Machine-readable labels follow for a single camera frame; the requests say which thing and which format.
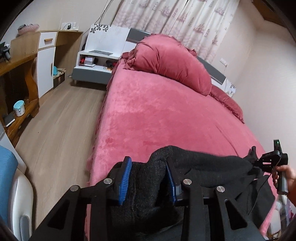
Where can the wooden desk cabinet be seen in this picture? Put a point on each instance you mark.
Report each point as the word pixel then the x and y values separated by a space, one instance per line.
pixel 29 73

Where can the pink bed blanket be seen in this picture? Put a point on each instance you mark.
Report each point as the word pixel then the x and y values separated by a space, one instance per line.
pixel 143 112

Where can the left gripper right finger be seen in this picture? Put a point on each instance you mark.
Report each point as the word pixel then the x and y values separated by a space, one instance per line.
pixel 209 213

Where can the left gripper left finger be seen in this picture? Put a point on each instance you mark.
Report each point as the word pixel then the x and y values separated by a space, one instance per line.
pixel 66 220

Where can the patterned pink curtain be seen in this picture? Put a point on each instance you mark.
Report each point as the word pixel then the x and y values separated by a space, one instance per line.
pixel 198 24

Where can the white grey nightstand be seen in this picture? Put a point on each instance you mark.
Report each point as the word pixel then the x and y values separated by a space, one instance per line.
pixel 94 66

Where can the large pink pillow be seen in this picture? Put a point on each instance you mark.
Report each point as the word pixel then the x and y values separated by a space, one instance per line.
pixel 164 55

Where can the grey white headboard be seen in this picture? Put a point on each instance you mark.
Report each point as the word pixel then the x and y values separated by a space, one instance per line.
pixel 113 39

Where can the person right hand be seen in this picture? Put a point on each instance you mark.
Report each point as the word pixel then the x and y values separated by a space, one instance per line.
pixel 290 176

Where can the white wall socket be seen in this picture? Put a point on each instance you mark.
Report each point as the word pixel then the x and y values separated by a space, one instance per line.
pixel 69 26

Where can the blue white chair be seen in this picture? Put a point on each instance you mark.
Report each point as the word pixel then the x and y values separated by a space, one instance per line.
pixel 17 194

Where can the black knit garment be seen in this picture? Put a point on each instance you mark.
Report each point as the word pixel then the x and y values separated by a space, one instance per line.
pixel 148 209

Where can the teal lidded canister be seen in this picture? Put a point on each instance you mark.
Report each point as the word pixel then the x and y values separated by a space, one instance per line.
pixel 19 108

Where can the flat pink pillow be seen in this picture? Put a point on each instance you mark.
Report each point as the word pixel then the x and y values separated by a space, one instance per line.
pixel 227 101

